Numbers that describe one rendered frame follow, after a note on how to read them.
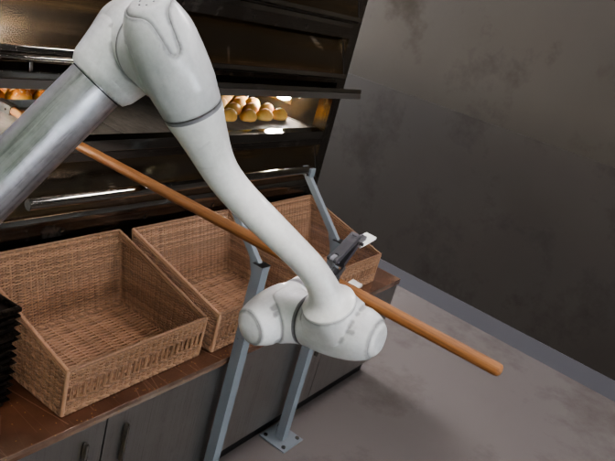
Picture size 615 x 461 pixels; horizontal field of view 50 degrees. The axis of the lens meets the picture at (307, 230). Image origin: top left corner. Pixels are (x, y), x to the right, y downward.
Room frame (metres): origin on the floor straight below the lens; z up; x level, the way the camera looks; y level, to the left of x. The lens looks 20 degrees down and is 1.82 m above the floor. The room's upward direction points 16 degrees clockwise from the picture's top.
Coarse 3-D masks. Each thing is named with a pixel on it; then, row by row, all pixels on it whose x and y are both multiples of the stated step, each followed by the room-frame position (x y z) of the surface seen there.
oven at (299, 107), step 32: (192, 0) 2.30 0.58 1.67; (224, 0) 2.43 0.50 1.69; (320, 32) 2.99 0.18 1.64; (352, 32) 3.21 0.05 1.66; (0, 64) 1.83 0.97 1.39; (64, 64) 1.91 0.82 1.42; (256, 96) 3.43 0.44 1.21; (320, 128) 3.21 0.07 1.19; (64, 160) 1.94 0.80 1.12; (320, 160) 3.24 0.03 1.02; (288, 192) 3.06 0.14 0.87; (32, 224) 1.87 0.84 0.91; (64, 224) 1.97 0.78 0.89; (96, 224) 2.09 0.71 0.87
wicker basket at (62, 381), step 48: (96, 240) 2.05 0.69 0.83; (0, 288) 1.61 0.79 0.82; (48, 288) 1.86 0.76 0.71; (96, 288) 2.02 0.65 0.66; (144, 288) 2.06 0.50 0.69; (48, 336) 1.78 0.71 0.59; (96, 336) 1.85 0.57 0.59; (144, 336) 1.93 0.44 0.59; (192, 336) 1.87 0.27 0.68; (48, 384) 1.48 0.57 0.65; (96, 384) 1.54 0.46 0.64
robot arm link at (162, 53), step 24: (144, 0) 1.00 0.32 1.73; (168, 0) 1.00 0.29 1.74; (144, 24) 0.96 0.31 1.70; (168, 24) 0.98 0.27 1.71; (192, 24) 1.01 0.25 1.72; (120, 48) 1.03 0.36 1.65; (144, 48) 0.96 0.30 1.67; (168, 48) 0.97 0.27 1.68; (192, 48) 0.99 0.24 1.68; (144, 72) 0.98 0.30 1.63; (168, 72) 0.97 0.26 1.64; (192, 72) 0.99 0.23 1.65; (168, 96) 0.98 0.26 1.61; (192, 96) 0.99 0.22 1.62; (216, 96) 1.03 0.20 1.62; (168, 120) 1.01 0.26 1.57
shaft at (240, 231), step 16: (16, 112) 2.03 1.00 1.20; (80, 144) 1.88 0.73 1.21; (96, 160) 1.84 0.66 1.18; (112, 160) 1.81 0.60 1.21; (128, 176) 1.77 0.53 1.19; (144, 176) 1.75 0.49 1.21; (160, 192) 1.70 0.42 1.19; (176, 192) 1.69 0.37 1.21; (192, 208) 1.64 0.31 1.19; (224, 224) 1.59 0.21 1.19; (256, 240) 1.54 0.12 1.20; (352, 288) 1.40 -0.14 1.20; (368, 304) 1.37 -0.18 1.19; (384, 304) 1.36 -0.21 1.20; (400, 320) 1.33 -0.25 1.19; (416, 320) 1.33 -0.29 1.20; (432, 336) 1.29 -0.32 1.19; (448, 336) 1.29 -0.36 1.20; (464, 352) 1.26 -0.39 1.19; (480, 352) 1.26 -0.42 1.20; (480, 368) 1.24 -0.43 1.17; (496, 368) 1.22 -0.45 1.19
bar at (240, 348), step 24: (288, 168) 2.36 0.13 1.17; (312, 168) 2.47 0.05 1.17; (96, 192) 1.62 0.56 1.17; (120, 192) 1.68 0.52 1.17; (144, 192) 1.75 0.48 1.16; (312, 192) 2.45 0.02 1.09; (336, 240) 2.37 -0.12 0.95; (264, 264) 1.96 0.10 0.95; (240, 336) 1.94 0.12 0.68; (240, 360) 1.94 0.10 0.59; (288, 408) 2.35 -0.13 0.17; (216, 432) 1.94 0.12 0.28; (264, 432) 2.37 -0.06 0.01; (288, 432) 2.38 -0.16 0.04; (216, 456) 1.95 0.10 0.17
